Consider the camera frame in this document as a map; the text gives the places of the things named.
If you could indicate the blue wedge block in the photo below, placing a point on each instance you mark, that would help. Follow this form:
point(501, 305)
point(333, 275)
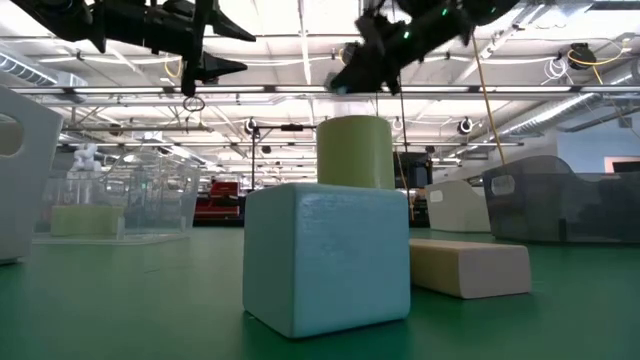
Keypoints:
point(341, 91)

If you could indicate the white robot figure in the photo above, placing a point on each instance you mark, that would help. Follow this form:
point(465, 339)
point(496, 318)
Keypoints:
point(85, 157)

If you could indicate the cream rectangular block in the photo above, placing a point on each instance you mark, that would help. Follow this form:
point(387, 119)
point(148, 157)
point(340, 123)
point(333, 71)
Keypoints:
point(465, 270)

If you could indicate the large white plastic bin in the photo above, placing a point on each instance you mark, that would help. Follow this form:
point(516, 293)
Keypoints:
point(35, 200)

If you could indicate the black monitor screen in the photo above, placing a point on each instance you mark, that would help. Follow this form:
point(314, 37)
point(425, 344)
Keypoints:
point(417, 170)

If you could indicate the light blue cube block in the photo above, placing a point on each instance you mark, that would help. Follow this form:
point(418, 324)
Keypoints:
point(325, 260)

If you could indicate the red tool chest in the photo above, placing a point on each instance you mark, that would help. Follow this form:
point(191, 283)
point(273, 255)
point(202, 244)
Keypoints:
point(222, 197)

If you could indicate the small white plastic bin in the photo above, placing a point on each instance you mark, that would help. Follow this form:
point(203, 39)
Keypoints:
point(457, 210)

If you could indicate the white building pillar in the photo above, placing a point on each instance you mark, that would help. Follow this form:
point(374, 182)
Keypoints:
point(350, 109)

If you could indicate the framed wall picture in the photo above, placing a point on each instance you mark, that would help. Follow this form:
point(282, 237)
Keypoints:
point(622, 165)

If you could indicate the black metal frame stand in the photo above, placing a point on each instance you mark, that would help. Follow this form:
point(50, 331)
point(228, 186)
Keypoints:
point(253, 155)

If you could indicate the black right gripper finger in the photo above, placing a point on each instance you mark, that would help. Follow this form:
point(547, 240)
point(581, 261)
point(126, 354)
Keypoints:
point(390, 80)
point(350, 75)

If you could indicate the green rectangular block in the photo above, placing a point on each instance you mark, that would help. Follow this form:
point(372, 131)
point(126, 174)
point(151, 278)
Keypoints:
point(85, 221)

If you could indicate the silver ceiling air duct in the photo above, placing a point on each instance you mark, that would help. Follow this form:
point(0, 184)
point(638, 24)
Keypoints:
point(30, 70)
point(560, 112)

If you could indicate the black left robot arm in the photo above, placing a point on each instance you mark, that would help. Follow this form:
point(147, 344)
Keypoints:
point(55, 17)

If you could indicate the green cylinder block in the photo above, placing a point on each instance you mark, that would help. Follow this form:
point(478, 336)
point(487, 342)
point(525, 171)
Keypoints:
point(355, 152)

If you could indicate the clear plastic bin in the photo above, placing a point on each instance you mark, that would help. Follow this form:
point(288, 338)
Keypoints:
point(150, 200)

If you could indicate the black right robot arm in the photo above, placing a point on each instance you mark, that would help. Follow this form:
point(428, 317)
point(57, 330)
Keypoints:
point(475, 9)

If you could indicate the gray translucent plastic bin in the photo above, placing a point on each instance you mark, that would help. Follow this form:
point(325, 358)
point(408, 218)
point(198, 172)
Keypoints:
point(560, 205)

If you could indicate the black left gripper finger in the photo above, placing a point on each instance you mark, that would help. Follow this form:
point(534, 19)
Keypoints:
point(220, 67)
point(230, 29)

